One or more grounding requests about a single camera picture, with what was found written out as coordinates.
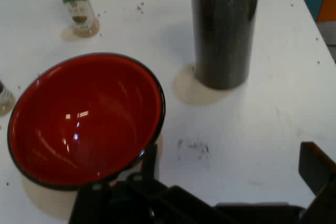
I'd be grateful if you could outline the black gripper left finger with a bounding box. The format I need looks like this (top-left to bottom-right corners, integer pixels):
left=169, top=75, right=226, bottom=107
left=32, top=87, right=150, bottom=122
left=126, top=143, right=159, bottom=184

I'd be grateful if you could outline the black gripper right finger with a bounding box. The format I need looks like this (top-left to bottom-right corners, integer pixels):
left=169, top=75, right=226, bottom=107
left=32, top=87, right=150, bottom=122
left=298, top=141, right=336, bottom=224

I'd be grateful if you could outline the clear jar of black seeds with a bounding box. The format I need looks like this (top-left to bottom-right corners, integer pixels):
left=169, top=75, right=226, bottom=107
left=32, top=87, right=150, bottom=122
left=188, top=0, right=263, bottom=90

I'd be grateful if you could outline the red bowl with black rim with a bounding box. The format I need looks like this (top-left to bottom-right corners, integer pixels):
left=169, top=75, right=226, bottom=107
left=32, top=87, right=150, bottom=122
left=7, top=52, right=166, bottom=192

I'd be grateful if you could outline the spice jar with dark peppercorns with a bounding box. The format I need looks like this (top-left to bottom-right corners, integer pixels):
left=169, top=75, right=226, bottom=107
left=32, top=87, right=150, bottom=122
left=0, top=79, right=16, bottom=116

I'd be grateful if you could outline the orange foam piece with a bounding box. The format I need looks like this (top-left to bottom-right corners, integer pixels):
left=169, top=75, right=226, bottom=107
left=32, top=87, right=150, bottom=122
left=316, top=0, right=336, bottom=23

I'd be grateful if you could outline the spice jar with beige powder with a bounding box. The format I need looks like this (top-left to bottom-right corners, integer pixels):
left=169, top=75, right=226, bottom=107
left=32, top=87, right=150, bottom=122
left=49, top=0, right=100, bottom=38

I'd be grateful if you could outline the teal foam mat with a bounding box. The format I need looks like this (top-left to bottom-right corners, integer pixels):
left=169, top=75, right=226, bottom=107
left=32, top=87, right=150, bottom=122
left=300, top=0, right=328, bottom=22

